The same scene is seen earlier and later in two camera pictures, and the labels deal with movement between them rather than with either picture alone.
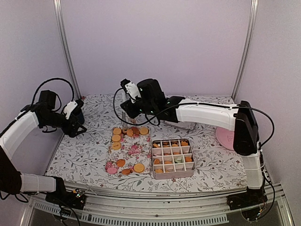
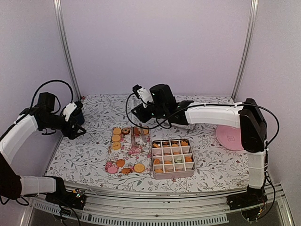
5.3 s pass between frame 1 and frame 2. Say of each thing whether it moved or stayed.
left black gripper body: stayed
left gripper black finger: stayed
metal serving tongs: moved
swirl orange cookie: stayed
